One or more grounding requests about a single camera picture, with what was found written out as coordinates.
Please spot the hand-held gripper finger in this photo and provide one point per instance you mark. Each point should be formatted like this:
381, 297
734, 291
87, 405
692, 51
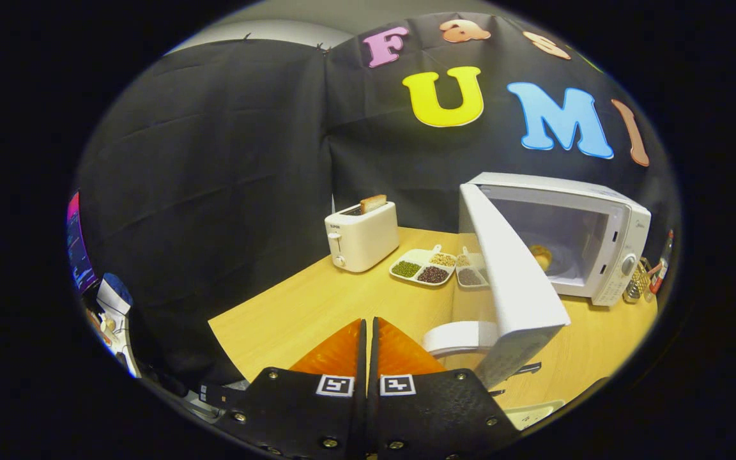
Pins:
362, 364
373, 364

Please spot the white microwave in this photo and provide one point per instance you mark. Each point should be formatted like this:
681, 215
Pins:
521, 287

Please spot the golden bread roll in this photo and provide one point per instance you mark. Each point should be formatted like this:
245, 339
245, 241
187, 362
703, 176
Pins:
542, 257

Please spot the white divided bean dish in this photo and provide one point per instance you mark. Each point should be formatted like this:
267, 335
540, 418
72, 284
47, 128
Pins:
422, 265

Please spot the white toaster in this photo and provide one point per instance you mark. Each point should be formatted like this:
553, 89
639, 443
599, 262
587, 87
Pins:
361, 239

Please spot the toast slice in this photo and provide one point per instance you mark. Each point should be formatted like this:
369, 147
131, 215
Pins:
373, 204

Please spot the white speckled tray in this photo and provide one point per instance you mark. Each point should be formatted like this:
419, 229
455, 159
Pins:
534, 414

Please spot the black backdrop cloth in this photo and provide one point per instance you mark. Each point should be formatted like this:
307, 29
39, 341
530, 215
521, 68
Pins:
214, 160

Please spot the blue white object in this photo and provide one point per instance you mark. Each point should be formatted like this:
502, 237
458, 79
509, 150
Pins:
114, 294

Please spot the clear red label water bottle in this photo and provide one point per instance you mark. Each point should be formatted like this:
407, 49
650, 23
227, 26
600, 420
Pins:
662, 268

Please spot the computer monitor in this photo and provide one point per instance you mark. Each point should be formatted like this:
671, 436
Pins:
79, 249

